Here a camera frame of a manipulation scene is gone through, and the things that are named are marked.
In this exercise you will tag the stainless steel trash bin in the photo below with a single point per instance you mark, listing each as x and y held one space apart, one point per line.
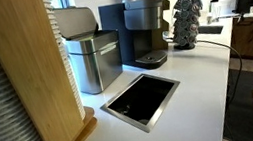
95 65

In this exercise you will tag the black sink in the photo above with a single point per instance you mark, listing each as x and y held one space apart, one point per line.
210 29

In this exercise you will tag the coffee pod carousel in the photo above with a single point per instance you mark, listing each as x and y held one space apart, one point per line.
187 21

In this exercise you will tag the steel framed counter chute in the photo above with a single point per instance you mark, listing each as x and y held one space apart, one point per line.
141 100

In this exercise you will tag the black and silver coffee machine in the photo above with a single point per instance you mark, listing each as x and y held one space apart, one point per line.
139 18

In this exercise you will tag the wooden coffee cup holder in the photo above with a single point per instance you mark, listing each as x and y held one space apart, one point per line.
33 77

